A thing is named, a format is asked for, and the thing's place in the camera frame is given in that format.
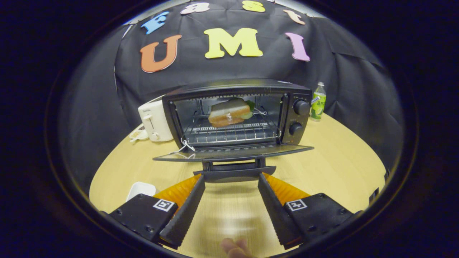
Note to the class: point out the small white dish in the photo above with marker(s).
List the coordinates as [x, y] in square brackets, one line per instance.
[138, 134]

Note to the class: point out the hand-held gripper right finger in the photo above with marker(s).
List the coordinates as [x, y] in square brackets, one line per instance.
[278, 211]

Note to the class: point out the toast sandwich with lettuce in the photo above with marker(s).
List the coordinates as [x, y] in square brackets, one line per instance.
[227, 113]

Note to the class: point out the black backdrop cloth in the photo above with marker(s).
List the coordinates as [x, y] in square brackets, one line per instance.
[229, 68]

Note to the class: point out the small white plate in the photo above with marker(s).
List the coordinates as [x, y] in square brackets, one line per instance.
[140, 189]

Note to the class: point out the toaster oven glass door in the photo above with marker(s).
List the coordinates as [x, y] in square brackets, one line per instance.
[233, 153]

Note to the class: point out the green drink bottle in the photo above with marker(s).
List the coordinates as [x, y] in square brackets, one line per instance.
[318, 102]

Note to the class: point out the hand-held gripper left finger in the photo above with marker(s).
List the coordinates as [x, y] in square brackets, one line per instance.
[186, 211]

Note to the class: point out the black toaster oven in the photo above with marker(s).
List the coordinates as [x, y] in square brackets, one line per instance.
[233, 87]

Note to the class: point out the black oven knob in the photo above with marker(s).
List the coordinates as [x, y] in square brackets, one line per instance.
[301, 107]
[295, 129]

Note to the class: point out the white pop-up toaster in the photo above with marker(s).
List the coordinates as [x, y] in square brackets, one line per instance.
[156, 122]

